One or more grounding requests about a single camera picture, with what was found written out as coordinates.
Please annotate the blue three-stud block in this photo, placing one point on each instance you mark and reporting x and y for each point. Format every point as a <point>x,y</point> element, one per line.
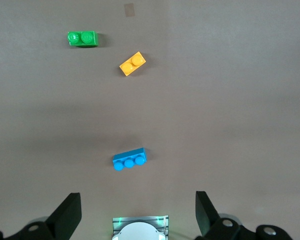
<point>128,160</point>

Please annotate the yellow two-stud block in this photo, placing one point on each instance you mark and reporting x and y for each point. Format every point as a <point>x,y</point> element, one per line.
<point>132,64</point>

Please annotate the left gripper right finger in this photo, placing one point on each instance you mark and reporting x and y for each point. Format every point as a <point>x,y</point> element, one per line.
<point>207,217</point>

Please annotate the brown tape patch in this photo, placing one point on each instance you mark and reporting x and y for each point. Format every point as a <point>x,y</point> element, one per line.
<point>129,10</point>

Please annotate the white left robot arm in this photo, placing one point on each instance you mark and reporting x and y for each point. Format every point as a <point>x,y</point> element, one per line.
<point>140,231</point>

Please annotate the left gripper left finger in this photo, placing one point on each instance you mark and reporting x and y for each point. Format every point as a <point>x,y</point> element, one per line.
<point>62,220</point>

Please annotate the green two-stud block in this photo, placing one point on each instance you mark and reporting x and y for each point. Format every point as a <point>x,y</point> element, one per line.
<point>82,38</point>

